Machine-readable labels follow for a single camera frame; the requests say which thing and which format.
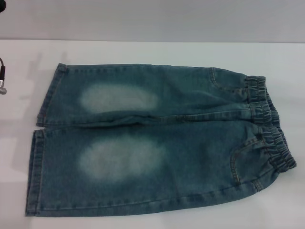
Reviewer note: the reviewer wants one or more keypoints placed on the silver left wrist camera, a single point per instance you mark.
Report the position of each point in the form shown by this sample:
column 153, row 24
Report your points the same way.
column 4, row 4

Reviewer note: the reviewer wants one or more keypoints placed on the blue denim shorts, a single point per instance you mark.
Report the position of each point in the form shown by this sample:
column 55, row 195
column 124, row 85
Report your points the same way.
column 181, row 148

